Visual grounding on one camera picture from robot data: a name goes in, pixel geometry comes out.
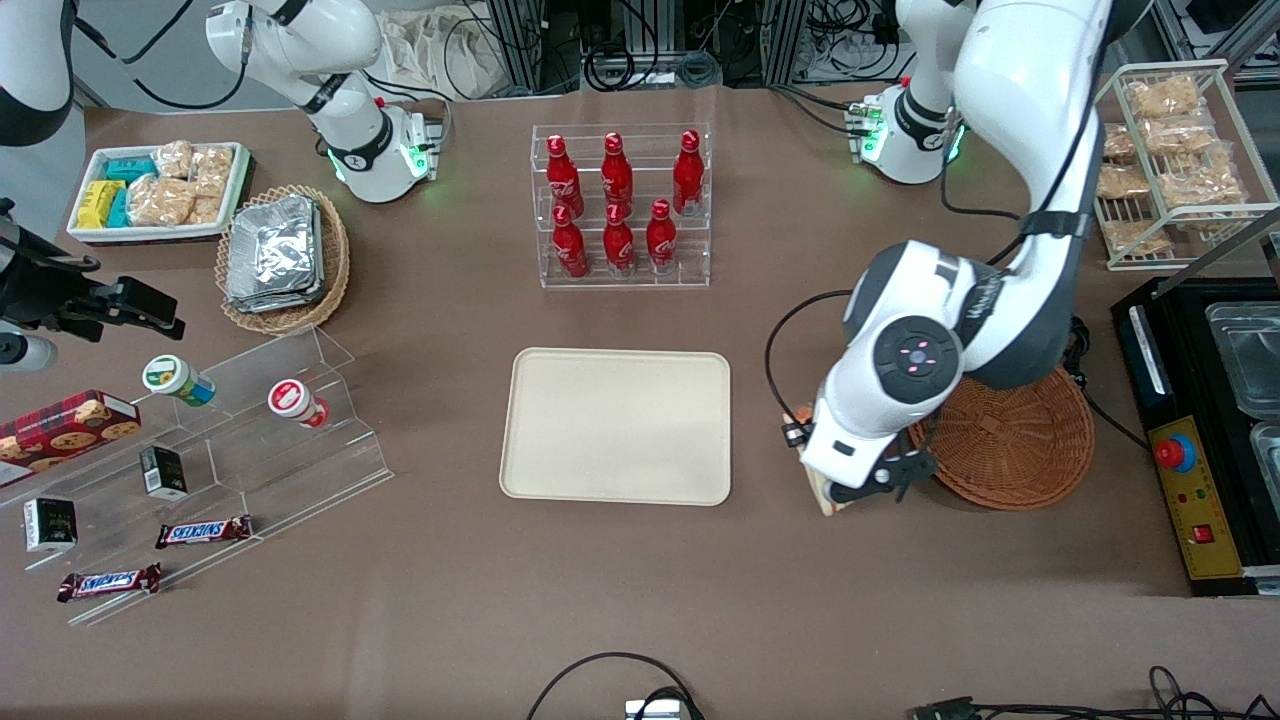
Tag green-lid snack cup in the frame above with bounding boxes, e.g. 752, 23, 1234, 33
142, 354, 217, 408

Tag clear acrylic bottle rack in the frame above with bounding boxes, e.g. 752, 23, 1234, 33
531, 123, 713, 291

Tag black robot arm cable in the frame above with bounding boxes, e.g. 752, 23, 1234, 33
75, 0, 251, 111
765, 290, 853, 426

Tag yellow snack packet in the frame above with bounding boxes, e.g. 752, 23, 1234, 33
76, 180, 126, 229

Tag black cable bundle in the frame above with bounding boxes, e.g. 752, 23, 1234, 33
912, 665, 1280, 720

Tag black power cable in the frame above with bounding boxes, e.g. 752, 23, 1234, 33
1065, 315, 1151, 451

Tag clear acrylic stepped shelf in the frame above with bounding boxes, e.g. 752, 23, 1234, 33
0, 323, 394, 628

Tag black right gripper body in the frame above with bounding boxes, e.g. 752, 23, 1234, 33
0, 200, 101, 336

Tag oval brown wicker basket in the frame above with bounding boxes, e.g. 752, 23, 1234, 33
215, 184, 351, 335

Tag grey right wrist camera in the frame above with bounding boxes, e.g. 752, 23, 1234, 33
0, 335, 59, 373

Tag white plastic bag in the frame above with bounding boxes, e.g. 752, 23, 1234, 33
380, 8, 506, 101

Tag black food warmer yellow panel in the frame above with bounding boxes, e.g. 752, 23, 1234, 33
1112, 275, 1280, 598

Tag round brown wicker basket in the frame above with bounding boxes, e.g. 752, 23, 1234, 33
908, 365, 1096, 511

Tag white wire rack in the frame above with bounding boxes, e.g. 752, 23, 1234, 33
1093, 58, 1280, 273

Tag black looped cable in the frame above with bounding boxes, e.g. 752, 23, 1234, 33
527, 652, 706, 720

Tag red cola bottle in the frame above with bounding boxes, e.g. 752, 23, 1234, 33
545, 134, 584, 219
601, 131, 634, 216
646, 198, 678, 273
672, 129, 705, 216
552, 205, 590, 279
603, 203, 636, 278

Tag grey metal bar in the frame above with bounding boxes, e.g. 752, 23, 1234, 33
1180, 205, 1280, 273

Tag brown Snickers bar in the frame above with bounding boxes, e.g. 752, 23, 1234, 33
57, 563, 163, 603
155, 515, 254, 550

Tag steel food pan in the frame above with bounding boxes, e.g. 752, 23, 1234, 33
1248, 420, 1280, 521
1205, 300, 1280, 419

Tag white snack tray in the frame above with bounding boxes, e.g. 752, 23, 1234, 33
66, 141, 253, 247

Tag red-lid snack cup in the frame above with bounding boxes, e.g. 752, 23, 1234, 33
267, 378, 332, 430

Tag coiled black cables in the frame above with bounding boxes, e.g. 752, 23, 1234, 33
583, 40, 721, 91
810, 0, 906, 81

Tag cream rectangular tray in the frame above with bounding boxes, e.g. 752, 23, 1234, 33
499, 347, 733, 507

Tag stack of foil containers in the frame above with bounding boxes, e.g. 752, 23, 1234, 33
225, 194, 324, 315

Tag aluminium frame post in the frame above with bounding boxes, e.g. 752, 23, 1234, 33
487, 0, 581, 96
765, 0, 811, 86

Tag red cookie box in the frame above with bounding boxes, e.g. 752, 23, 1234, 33
0, 389, 142, 481

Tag small black box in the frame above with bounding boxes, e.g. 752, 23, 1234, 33
139, 445, 189, 502
23, 497, 79, 554

